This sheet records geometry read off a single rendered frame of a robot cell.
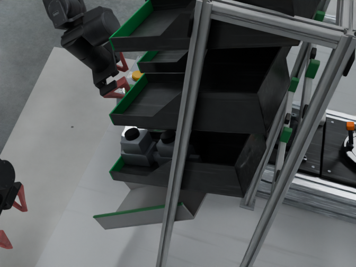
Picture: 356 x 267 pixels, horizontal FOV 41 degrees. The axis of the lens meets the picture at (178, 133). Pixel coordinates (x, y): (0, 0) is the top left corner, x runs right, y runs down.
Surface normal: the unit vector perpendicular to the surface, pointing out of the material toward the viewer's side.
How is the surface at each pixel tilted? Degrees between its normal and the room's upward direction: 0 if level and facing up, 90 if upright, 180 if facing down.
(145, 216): 90
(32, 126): 0
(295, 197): 90
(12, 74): 0
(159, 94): 25
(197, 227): 0
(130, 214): 90
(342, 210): 90
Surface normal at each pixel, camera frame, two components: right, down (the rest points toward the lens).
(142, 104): -0.28, -0.77
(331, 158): 0.11, -0.67
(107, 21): 0.84, -0.33
